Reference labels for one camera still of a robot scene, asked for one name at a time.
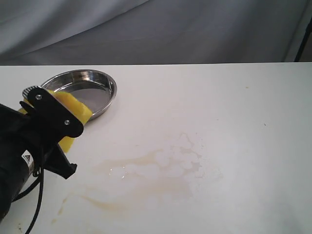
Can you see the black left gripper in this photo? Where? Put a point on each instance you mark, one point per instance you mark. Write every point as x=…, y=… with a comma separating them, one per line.
x=26, y=146

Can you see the yellow sponge block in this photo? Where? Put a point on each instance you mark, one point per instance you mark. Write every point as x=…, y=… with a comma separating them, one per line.
x=77, y=108

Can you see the amber liquid spill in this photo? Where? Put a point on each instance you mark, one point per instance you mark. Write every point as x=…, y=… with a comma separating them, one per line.
x=119, y=178

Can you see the round stainless steel dish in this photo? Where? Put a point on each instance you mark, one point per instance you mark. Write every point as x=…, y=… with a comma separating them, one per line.
x=96, y=89

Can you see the grey backdrop cloth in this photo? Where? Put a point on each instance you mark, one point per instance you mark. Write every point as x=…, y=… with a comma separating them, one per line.
x=129, y=32

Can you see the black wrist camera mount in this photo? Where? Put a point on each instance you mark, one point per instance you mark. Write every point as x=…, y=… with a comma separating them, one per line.
x=44, y=106

